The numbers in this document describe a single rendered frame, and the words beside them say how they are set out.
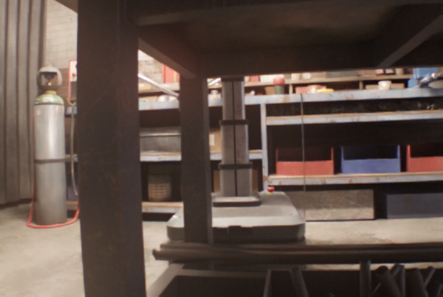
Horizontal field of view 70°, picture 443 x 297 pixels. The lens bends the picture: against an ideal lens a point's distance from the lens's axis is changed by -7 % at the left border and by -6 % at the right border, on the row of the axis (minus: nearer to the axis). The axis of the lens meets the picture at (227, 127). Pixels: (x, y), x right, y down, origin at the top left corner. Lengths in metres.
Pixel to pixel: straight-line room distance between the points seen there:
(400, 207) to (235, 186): 1.25
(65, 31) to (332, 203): 3.00
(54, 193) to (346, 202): 1.92
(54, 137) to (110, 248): 1.95
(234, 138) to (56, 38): 2.76
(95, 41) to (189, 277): 0.60
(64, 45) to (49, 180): 1.72
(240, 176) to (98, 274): 0.96
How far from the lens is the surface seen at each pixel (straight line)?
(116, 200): 0.57
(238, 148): 1.48
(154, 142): 2.40
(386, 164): 2.30
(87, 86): 0.60
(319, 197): 2.26
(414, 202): 2.42
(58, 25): 3.92
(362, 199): 2.30
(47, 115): 2.51
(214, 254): 0.96
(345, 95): 2.20
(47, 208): 2.54
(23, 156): 3.52
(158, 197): 2.47
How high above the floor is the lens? 0.55
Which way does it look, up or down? 2 degrees up
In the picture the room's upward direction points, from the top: 2 degrees counter-clockwise
